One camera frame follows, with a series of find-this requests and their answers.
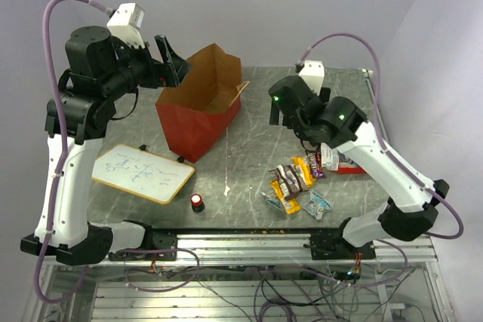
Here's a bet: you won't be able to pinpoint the red candy assortment bag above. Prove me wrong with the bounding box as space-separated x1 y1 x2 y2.
320 143 365 174

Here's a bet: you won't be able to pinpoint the small whiteboard yellow frame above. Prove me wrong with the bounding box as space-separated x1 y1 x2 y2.
92 144 195 204

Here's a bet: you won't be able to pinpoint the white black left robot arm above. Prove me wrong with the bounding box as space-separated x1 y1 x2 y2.
20 26 190 266

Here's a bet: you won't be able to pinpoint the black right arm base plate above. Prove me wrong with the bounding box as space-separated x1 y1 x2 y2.
303 234 376 260

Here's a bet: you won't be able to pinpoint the loose cables under table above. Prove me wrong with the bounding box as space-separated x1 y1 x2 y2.
124 261 401 322

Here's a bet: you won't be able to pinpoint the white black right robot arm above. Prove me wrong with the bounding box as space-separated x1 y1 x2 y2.
269 75 449 259

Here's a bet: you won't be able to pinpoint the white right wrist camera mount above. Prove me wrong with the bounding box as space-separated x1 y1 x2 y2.
295 60 325 94

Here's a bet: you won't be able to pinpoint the red cap black marker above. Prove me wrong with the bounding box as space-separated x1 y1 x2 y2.
190 194 205 213

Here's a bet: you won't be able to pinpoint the aluminium frame rail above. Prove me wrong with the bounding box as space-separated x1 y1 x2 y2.
109 233 438 266

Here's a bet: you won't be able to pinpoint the purple M&M's packet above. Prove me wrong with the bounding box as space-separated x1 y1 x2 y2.
306 150 325 179

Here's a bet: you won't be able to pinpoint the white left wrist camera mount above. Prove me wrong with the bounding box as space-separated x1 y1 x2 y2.
106 3 145 48

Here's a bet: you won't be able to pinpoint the brown white snack bar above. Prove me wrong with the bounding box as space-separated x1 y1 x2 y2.
270 165 309 198

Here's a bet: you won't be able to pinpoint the yellow snack packet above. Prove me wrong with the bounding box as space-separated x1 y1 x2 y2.
291 156 316 189
270 179 302 215

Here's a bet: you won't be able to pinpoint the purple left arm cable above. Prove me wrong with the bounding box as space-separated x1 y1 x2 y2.
33 0 114 305

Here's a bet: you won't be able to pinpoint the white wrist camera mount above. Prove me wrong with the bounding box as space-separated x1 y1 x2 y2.
295 60 325 94
106 3 145 48

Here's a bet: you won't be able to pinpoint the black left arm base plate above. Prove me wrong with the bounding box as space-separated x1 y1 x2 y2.
123 232 178 262

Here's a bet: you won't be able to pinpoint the red paper bag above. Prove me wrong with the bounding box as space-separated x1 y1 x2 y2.
155 43 248 163

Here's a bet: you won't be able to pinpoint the blue white snack wrapper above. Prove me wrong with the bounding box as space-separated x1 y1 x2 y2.
260 192 283 210

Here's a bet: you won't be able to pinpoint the light blue snack wrapper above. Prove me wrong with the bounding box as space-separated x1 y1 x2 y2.
301 189 334 220

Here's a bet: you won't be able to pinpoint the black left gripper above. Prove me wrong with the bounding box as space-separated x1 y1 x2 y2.
102 34 193 100

